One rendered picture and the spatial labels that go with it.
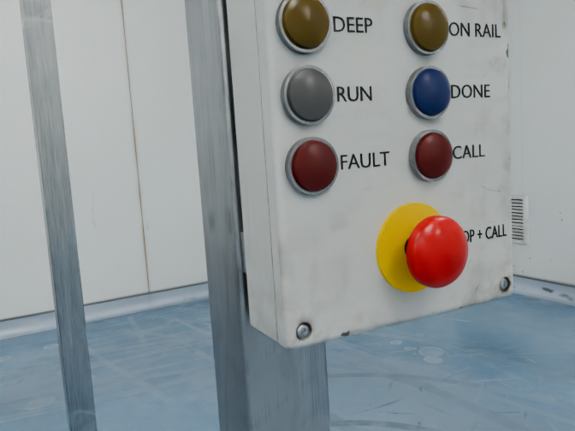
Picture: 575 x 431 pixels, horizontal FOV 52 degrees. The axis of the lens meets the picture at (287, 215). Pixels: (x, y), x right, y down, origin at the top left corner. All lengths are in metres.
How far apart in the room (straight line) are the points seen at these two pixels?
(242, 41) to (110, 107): 3.53
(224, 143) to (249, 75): 0.05
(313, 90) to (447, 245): 0.11
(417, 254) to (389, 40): 0.12
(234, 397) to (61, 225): 1.08
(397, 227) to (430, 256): 0.03
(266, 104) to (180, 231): 3.69
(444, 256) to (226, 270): 0.14
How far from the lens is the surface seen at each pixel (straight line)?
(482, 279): 0.39
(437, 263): 0.33
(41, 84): 1.45
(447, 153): 0.36
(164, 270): 3.99
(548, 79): 3.73
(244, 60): 0.33
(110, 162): 3.83
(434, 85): 0.35
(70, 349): 1.50
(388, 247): 0.34
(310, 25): 0.31
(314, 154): 0.30
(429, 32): 0.35
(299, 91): 0.30
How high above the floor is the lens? 1.00
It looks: 7 degrees down
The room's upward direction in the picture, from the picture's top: 4 degrees counter-clockwise
